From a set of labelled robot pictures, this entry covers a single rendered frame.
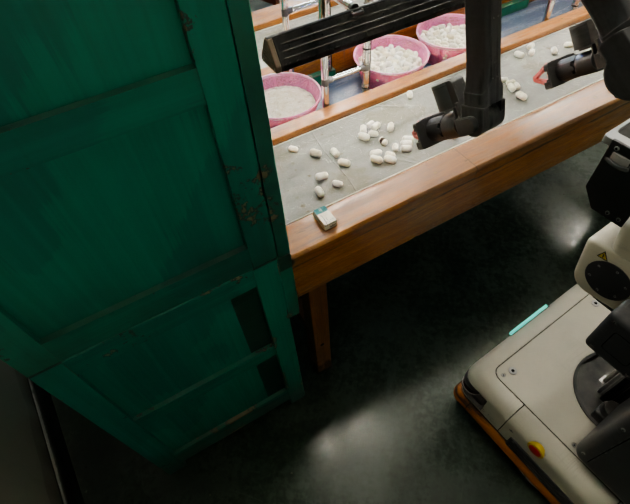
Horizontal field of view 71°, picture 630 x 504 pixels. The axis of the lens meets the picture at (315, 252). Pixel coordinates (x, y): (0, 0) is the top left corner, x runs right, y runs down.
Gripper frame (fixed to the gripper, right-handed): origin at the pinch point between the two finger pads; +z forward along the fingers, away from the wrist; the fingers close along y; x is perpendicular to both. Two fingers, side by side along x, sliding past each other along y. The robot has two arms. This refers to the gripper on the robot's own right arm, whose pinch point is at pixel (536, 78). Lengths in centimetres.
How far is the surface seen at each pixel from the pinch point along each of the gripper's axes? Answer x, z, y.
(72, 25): -28, -45, 110
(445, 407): 95, 22, 51
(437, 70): -13.1, 29.6, 8.6
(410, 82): -12.5, 29.1, 20.3
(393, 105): -7.7, 27.4, 30.0
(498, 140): 12.0, 0.7, 17.7
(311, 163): -1, 20, 66
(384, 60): -24, 47, 16
